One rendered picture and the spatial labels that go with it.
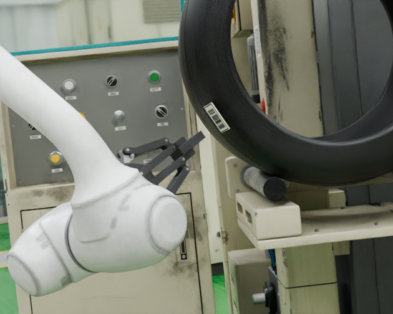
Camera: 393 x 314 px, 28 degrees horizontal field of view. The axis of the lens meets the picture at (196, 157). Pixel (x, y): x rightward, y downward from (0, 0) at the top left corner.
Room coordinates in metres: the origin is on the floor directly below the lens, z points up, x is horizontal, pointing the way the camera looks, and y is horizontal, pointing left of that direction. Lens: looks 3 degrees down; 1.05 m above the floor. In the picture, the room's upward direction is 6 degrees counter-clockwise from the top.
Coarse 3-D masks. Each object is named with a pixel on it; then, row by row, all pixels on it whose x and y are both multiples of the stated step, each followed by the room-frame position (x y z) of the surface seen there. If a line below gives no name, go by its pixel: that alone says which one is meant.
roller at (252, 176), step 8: (248, 168) 1.81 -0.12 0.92; (256, 168) 1.76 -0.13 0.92; (248, 176) 1.73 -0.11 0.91; (256, 176) 1.62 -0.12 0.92; (264, 176) 1.55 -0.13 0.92; (272, 176) 1.51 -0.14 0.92; (248, 184) 1.76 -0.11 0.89; (256, 184) 1.58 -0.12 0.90; (264, 184) 1.49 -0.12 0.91; (272, 184) 1.49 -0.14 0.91; (280, 184) 1.49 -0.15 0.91; (264, 192) 1.49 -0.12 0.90; (272, 192) 1.49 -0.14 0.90; (280, 192) 1.49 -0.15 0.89; (272, 200) 1.49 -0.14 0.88
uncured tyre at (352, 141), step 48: (192, 0) 1.49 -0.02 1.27; (384, 0) 1.75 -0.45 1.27; (192, 48) 1.48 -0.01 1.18; (192, 96) 1.52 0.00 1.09; (240, 96) 1.45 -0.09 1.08; (384, 96) 1.75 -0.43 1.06; (240, 144) 1.48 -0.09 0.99; (288, 144) 1.46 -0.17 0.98; (336, 144) 1.46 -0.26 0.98; (384, 144) 1.47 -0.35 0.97
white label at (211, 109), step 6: (204, 108) 1.49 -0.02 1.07; (210, 108) 1.47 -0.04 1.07; (210, 114) 1.48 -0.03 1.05; (216, 114) 1.46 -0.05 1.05; (216, 120) 1.47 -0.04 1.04; (222, 120) 1.46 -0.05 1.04; (216, 126) 1.49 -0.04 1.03; (222, 126) 1.47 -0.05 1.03; (228, 126) 1.45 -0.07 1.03; (222, 132) 1.48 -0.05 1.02
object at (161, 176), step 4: (176, 160) 1.35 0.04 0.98; (180, 160) 1.35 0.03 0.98; (184, 160) 1.36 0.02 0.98; (172, 164) 1.34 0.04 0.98; (176, 164) 1.34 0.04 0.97; (180, 164) 1.35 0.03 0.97; (168, 168) 1.33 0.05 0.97; (172, 168) 1.33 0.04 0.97; (176, 168) 1.34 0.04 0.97; (160, 172) 1.33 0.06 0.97; (164, 172) 1.32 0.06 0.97; (168, 172) 1.32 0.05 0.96; (172, 172) 1.33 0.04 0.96; (156, 176) 1.30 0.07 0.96; (160, 176) 1.30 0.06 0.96; (164, 176) 1.31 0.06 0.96; (152, 180) 1.29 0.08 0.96; (156, 180) 1.29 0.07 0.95; (160, 180) 1.30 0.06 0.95; (156, 184) 1.29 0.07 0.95
